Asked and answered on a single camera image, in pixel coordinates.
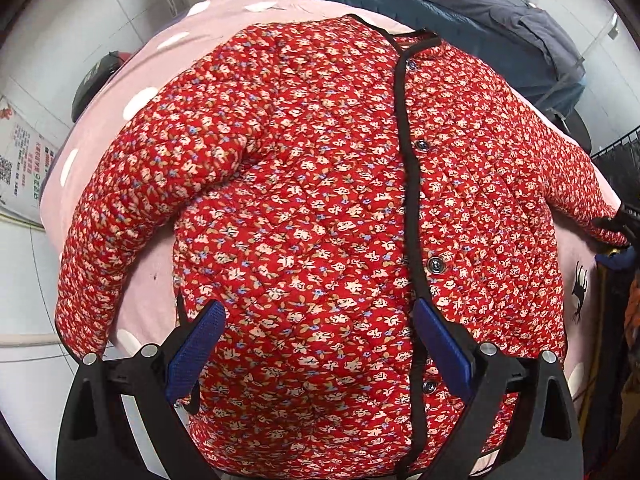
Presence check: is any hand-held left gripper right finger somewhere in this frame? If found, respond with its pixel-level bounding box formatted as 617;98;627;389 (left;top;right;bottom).
412;299;586;480

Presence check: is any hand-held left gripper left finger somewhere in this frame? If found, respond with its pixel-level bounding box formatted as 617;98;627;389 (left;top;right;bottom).
56;300;226;480

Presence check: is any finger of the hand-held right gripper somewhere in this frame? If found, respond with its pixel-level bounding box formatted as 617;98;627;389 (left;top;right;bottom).
594;249;640;272
592;206;640;248

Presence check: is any red floral quilted jacket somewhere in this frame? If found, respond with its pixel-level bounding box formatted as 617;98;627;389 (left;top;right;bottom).
54;12;632;480

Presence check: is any black metal trolley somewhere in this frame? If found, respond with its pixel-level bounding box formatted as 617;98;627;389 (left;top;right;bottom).
590;127;640;206

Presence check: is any black round stool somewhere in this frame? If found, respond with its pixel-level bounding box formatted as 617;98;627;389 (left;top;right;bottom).
554;110;592;157

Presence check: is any black device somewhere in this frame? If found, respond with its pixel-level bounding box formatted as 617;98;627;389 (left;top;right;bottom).
72;51;133;122

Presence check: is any pink polka dot bed sheet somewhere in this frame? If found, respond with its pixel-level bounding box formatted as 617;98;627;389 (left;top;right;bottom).
39;0;626;478

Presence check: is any wall poster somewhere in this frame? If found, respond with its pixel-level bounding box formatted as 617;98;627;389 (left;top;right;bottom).
0;97;57;218

